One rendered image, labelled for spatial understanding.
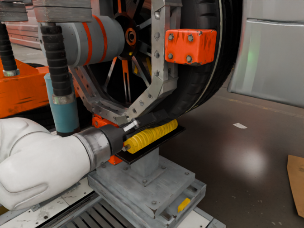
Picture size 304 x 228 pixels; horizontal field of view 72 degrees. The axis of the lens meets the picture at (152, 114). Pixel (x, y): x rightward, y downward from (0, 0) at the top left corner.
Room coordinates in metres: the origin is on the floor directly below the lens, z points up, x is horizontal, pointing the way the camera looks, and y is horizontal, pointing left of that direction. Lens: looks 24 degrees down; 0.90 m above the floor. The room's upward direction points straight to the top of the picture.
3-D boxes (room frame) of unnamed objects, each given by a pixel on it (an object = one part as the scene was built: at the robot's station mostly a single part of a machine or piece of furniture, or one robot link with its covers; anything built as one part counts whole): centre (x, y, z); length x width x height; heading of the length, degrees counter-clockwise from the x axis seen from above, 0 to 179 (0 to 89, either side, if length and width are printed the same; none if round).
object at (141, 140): (0.69, 0.00, 0.51); 0.29 x 0.06 x 0.06; 138
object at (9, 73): (0.64, 0.44, 0.83); 0.04 x 0.04 x 0.16
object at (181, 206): (0.82, 0.04, 0.13); 0.50 x 0.36 x 0.10; 48
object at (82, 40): (0.65, 0.20, 0.85); 0.21 x 0.14 x 0.14; 138
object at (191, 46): (0.49, -0.08, 0.85); 0.09 x 0.08 x 0.07; 48
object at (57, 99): (0.41, 0.18, 0.83); 0.04 x 0.04 x 0.16
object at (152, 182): (0.83, 0.04, 0.32); 0.40 x 0.30 x 0.28; 48
